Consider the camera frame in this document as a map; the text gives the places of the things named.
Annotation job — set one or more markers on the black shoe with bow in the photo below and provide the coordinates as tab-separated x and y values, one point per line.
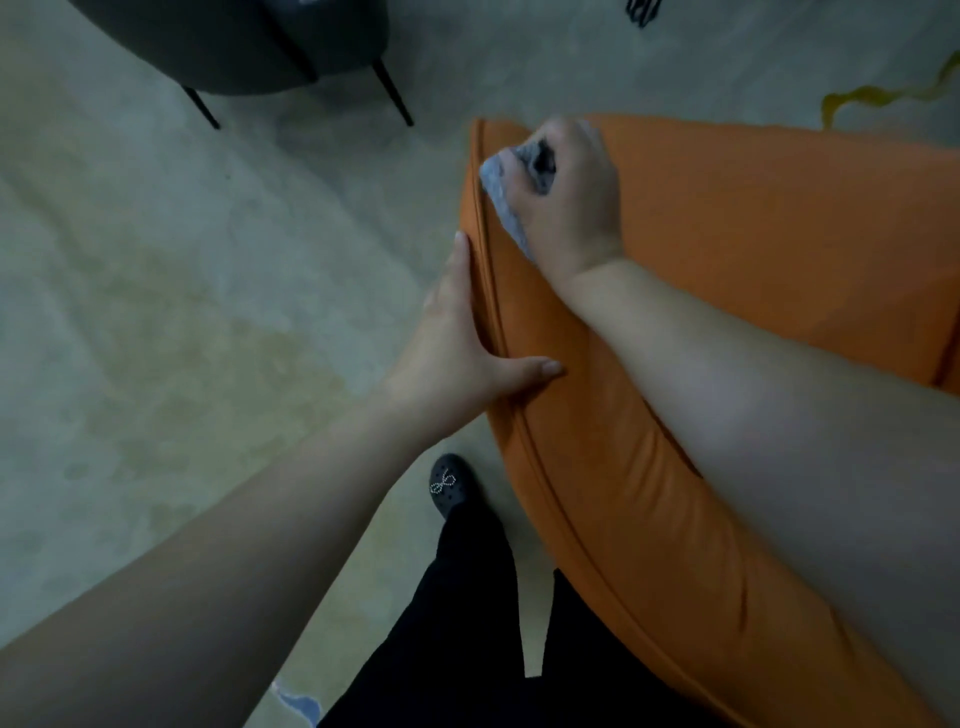
450	487

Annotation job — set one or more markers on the person's left hand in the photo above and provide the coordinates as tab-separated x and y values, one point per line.
450	352

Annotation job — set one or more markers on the person's right fingers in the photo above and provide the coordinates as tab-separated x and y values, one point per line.
525	172

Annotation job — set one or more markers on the person's right hand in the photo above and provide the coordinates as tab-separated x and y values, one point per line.
566	199

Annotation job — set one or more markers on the person's right forearm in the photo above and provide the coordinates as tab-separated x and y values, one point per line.
780	442

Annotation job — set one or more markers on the person's left forearm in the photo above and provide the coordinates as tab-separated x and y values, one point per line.
210	570

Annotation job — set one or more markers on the dark grey chair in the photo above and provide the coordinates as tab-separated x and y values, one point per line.
247	45

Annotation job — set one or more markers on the orange upholstered chair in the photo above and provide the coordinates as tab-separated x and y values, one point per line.
720	315

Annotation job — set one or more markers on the black trousers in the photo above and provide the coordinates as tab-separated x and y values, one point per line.
495	637

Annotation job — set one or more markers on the person's left thumb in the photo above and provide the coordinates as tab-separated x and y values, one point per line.
525	373

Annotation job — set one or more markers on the grey cleaning cloth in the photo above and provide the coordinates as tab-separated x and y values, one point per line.
517	184

